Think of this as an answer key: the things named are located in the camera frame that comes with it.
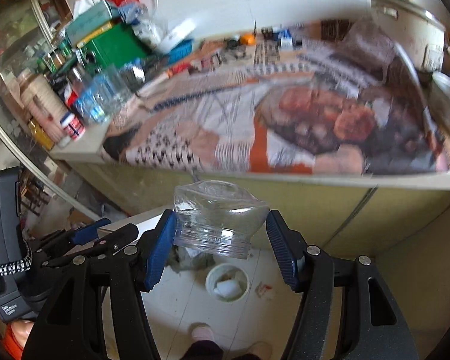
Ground clear plastic jar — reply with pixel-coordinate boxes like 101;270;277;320
174;180;270;259

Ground red white plastic bag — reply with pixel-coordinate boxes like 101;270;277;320
255;282;275;301

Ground person's left hand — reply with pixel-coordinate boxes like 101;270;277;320
2;319;35;360

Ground grey bag on floor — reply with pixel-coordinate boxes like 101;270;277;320
166;245;215;273

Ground person's foot slipper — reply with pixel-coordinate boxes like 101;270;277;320
190;322;215;342

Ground yellow oil bottle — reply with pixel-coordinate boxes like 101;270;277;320
27;119;54;151

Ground small white red jar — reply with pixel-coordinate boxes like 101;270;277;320
60;112;86;141

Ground newspaper sheets on counter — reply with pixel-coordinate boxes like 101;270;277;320
102;19;450;176

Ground clear water bottle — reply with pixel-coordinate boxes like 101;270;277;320
74;65;132;125

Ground blue plastic basket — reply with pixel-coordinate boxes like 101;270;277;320
167;39;193;66

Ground green tin box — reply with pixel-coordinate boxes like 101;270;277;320
80;23;151;76

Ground teal tissue pack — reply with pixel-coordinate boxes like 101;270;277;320
65;0;119;47

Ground white rice cooker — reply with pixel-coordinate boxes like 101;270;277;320
370;0;446;72

